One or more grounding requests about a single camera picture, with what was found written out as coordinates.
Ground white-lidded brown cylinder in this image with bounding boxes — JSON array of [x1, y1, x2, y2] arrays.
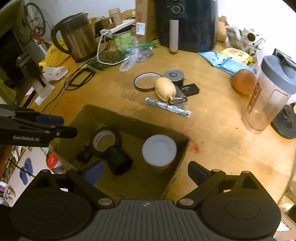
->
[[142, 134, 177, 173]]

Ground clear plastic bag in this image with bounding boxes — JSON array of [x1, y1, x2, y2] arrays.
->
[[119, 42, 158, 72]]

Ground grey-topped black cylinder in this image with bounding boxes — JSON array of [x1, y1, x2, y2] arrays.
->
[[163, 69, 186, 87]]

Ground clear plastic case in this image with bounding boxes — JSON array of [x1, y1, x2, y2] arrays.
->
[[171, 86, 188, 109]]

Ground black square lens adapter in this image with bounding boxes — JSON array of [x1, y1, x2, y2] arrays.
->
[[106, 146, 133, 176]]

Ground beige oval pouch with carabiner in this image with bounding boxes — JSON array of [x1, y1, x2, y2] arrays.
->
[[154, 77, 176, 105]]

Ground white crumpled bag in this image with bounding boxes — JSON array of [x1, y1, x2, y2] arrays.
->
[[43, 66, 68, 81]]

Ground black round base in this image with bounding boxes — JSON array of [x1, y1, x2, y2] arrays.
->
[[271, 105, 296, 139]]

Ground metal bowl with clutter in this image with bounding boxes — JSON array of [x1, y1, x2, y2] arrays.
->
[[226, 26, 266, 56]]

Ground black electrical tape roll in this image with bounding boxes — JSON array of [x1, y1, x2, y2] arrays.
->
[[89, 126, 122, 158]]

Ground blue slippers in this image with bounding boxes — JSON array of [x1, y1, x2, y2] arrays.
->
[[20, 158, 33, 185]]

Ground steel electric kettle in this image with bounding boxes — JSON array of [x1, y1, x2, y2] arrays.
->
[[51, 13, 98, 63]]

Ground marbled grey stick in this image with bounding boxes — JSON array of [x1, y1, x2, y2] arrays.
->
[[145, 97, 191, 118]]

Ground green labelled jar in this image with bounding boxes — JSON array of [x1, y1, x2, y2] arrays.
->
[[112, 27, 135, 50]]

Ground yellow plastic bag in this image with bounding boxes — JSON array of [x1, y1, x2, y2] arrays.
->
[[39, 44, 69, 72]]

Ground coiled black cable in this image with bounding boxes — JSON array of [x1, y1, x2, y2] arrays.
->
[[64, 67, 96, 91]]

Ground blue wet wipes pack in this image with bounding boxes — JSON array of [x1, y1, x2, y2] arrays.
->
[[198, 51, 230, 67]]

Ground wooden vase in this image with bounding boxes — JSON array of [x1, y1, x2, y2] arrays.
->
[[217, 16, 227, 42]]

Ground black air fryer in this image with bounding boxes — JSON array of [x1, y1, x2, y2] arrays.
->
[[154, 0, 218, 52]]

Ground white charging cable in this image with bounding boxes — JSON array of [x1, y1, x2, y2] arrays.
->
[[96, 31, 129, 65]]

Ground thin brown tape ring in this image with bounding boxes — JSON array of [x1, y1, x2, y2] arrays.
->
[[133, 72, 163, 93]]

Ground bag of green pellets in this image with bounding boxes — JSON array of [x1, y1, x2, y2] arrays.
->
[[89, 50, 129, 70]]

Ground yellow wet wipes pack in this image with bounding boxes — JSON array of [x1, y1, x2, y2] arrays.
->
[[220, 47, 253, 65]]

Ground clear shaker bottle grey lid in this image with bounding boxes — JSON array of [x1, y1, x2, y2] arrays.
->
[[242, 49, 295, 133]]

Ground open cardboard box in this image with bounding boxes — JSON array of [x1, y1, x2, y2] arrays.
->
[[54, 104, 190, 200]]

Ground red-orange apple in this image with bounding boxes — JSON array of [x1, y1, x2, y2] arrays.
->
[[231, 69, 257, 95]]

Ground black rectangular box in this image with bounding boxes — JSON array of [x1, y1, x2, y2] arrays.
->
[[180, 83, 200, 97]]

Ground brown cardboard carton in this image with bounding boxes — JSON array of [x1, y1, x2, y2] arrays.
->
[[135, 0, 158, 44]]

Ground white power strip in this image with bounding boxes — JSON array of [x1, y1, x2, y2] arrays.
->
[[100, 19, 135, 35]]

